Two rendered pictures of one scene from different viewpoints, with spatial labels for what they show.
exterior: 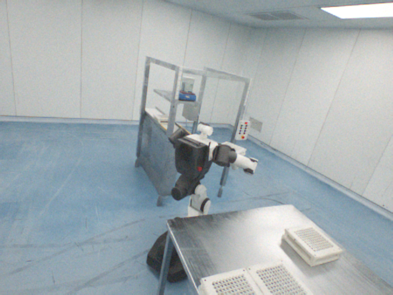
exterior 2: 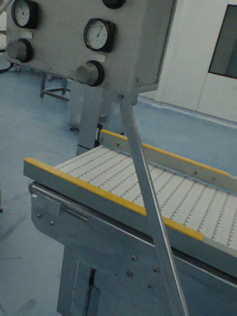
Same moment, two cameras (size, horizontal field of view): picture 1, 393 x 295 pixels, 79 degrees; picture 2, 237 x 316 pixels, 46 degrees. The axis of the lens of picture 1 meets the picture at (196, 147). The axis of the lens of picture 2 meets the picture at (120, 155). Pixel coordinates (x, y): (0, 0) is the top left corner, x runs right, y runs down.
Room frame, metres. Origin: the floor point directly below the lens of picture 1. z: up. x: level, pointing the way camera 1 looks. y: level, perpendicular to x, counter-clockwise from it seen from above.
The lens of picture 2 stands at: (3.30, -0.02, 1.22)
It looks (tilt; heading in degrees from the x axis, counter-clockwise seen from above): 23 degrees down; 146
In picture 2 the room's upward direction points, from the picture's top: 11 degrees clockwise
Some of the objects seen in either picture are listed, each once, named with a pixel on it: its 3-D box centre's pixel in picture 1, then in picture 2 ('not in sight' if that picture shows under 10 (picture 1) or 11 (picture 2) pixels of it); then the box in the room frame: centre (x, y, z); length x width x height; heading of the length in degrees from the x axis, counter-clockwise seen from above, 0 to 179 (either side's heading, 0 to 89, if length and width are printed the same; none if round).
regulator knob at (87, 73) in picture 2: not in sight; (88, 70); (2.96, 0.13, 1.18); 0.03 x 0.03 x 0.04; 32
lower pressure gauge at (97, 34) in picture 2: not in sight; (98, 35); (2.96, 0.14, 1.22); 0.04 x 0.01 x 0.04; 32
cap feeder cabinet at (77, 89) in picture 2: not in sight; (101, 103); (0.21, 1.64, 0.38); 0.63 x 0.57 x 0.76; 33
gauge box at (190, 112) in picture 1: (190, 110); (90, 5); (2.88, 0.16, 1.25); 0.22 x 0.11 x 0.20; 32
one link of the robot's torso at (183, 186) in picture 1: (187, 185); not in sight; (1.73, 0.01, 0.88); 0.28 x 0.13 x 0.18; 149
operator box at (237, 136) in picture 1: (242, 130); not in sight; (3.10, -0.56, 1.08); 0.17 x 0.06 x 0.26; 122
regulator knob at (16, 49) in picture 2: not in sight; (18, 46); (2.86, 0.07, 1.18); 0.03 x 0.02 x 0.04; 32
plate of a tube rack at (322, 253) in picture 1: (312, 240); not in sight; (1.24, -0.83, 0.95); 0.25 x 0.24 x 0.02; 118
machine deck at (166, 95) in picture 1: (175, 96); not in sight; (2.98, 0.38, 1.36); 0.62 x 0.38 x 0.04; 32
